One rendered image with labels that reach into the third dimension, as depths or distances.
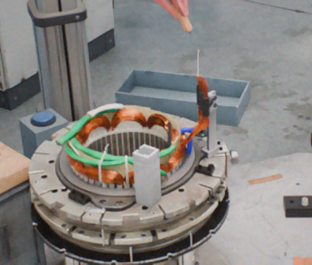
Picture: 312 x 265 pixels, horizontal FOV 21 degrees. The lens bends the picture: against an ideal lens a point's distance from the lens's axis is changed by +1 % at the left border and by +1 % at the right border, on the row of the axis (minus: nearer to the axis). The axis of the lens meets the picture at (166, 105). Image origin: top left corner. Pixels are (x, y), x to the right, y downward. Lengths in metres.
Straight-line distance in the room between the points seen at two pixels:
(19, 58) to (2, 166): 2.32
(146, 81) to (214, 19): 2.87
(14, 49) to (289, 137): 1.25
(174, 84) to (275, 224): 0.35
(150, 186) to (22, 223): 0.34
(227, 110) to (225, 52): 2.63
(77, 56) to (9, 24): 1.90
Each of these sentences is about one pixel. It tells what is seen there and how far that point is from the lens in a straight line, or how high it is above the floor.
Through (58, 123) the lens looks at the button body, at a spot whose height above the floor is 1.03.
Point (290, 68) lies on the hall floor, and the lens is 4.03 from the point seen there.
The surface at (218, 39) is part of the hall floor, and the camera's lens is 4.32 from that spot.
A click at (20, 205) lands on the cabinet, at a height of 0.99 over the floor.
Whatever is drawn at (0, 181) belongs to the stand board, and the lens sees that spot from 1.39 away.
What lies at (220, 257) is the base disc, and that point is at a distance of 1.60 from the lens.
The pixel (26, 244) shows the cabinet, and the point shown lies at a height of 0.90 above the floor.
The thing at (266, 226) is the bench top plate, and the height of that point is 0.78.
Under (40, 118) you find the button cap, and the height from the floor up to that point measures 1.04.
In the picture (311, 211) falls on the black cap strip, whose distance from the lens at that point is 1.73.
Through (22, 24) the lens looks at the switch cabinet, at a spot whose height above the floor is 0.37.
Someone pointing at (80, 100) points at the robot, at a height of 0.97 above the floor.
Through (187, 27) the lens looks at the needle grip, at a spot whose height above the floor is 1.20.
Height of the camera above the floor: 1.83
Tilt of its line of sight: 30 degrees down
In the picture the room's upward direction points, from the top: 2 degrees counter-clockwise
